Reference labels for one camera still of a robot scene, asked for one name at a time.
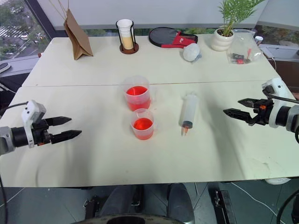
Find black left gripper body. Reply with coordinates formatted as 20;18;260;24
31;119;53;146

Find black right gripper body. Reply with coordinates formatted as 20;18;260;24
247;98;274;127

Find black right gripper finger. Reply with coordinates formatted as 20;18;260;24
237;98;257;109
223;108;254;124

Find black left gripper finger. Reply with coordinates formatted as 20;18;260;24
44;116;72;128
50;130;83;145

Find clear plastic syringe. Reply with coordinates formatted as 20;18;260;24
178;91;198;137

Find small beaker red liquid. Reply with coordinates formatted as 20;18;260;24
130;108;160;141

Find large beaker red liquid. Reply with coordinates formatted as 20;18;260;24
123;75;158;112

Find white paper cup stack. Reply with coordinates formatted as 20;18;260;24
116;19;133;50

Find cup in black holder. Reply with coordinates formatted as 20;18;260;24
116;20;139;55

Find clear plastic bag with parts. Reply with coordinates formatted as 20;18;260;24
226;29;264;65

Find white ribbed plant pot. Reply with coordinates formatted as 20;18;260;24
211;28;235;52

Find white round base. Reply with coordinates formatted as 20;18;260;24
264;177;292;185

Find crumpled white grey cloth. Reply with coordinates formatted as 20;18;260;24
182;43;203;63

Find brown paper bag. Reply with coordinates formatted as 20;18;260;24
64;8;94;61

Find green palm plant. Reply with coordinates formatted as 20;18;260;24
218;0;266;36

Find black red paddle case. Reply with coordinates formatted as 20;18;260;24
149;27;199;49

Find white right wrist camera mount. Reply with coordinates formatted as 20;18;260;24
261;77;292;128

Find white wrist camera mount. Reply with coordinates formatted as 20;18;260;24
261;77;292;128
21;100;47;149

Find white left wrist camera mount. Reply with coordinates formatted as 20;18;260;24
21;100;47;149

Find black metal stand frame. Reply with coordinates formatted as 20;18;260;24
83;195;103;224
214;190;238;224

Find white floor cable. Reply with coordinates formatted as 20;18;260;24
230;182;285;224

